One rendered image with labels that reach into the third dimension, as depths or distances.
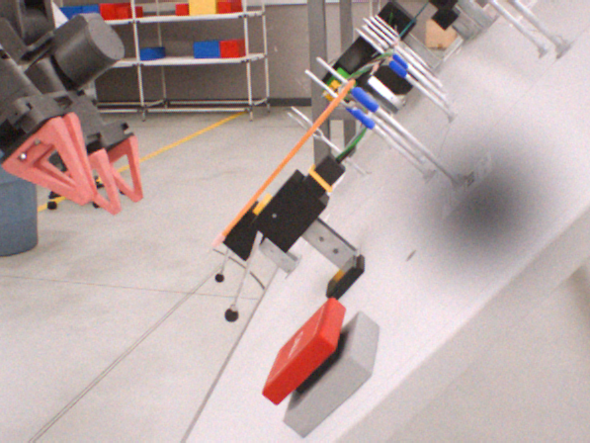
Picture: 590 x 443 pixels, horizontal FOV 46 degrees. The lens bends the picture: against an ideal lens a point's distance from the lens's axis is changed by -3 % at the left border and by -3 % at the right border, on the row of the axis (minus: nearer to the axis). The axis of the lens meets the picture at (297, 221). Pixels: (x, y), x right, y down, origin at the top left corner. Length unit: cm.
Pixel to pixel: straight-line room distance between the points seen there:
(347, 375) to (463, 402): 55
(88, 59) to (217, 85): 794
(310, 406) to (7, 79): 42
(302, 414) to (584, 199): 18
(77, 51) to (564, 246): 67
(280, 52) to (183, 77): 129
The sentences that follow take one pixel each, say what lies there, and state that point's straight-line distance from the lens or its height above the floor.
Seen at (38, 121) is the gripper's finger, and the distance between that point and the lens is 64.
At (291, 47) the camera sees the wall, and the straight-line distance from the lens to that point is 842.
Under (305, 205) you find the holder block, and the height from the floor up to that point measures 111.
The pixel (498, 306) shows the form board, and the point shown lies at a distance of 32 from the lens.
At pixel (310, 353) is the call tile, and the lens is 37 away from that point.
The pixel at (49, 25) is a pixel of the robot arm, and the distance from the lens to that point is 95.
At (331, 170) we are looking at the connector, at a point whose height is 114.
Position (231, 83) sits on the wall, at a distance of 872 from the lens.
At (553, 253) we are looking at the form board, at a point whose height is 118.
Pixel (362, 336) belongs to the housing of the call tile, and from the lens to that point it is 39.
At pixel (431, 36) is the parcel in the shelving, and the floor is 81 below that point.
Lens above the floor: 128
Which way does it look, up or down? 18 degrees down
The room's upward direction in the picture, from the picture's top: 3 degrees counter-clockwise
